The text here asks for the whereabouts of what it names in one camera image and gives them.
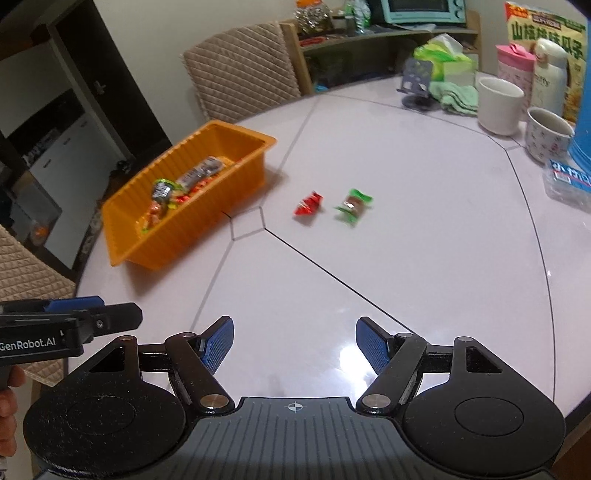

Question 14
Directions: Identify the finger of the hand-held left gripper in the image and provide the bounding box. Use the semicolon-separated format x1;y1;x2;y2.
69;303;143;344
0;296;105;316

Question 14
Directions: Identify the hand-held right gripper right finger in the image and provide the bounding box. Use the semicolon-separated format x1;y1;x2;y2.
355;316;504;415

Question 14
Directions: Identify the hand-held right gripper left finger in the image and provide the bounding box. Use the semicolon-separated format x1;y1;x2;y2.
88;316;236;415

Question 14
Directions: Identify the orange plastic tray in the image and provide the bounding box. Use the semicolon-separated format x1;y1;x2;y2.
100;120;277;269

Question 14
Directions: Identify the black and green snack packet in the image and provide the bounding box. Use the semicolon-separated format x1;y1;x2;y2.
137;179;186;236

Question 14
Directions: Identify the green candy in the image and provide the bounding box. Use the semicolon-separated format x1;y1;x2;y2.
335;188;374;227

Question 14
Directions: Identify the red patterned candy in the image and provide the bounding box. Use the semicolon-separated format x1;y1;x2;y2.
178;182;215;204

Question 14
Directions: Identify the small red candy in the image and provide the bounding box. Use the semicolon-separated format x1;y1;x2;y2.
294;191;325;217

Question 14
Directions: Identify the clear packet of black bars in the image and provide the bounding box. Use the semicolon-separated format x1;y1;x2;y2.
178;157;223;188

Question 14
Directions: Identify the person's left hand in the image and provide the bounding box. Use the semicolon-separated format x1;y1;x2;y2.
0;367;27;462

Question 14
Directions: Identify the quilted beige chair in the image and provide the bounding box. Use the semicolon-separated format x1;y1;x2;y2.
0;225;78;388

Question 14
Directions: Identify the white cabinet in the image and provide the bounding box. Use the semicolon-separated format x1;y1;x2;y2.
25;113;110;273

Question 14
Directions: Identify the dark door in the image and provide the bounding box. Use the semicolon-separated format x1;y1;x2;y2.
48;0;172;169

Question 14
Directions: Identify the clear plastic water bottle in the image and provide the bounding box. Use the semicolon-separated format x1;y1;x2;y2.
542;159;591;214

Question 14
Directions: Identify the green cloth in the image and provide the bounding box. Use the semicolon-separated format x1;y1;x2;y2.
431;82;479;116

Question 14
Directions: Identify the patterned white cup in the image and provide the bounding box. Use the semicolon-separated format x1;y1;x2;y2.
525;107;576;165

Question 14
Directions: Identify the grey phone stand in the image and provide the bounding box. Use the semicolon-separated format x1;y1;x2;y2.
401;59;440;112

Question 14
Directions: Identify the quilted chair back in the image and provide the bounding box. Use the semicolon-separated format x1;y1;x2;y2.
181;21;302;124

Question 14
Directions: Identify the blue container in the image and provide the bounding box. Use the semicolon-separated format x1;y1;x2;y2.
567;108;591;185

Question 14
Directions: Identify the green tissue pack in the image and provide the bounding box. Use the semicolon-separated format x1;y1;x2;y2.
412;33;477;88

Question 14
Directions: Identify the pink bottle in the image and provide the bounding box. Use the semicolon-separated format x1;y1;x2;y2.
496;43;537;121

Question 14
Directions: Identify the wooden shelf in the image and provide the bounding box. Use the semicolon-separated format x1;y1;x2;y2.
281;9;482;95

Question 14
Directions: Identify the white thermos bottle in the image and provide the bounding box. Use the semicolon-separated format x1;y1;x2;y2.
527;38;570;121

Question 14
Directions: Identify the green snack bag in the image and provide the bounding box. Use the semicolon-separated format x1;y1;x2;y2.
344;0;371;33

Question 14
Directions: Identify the dark snack bag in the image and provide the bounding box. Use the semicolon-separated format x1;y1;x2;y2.
295;0;332;35

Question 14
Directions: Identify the mint toaster oven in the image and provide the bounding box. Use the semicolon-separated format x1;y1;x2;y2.
380;0;467;26

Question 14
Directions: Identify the large seed snack bag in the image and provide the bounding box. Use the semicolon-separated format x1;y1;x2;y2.
504;1;588;126

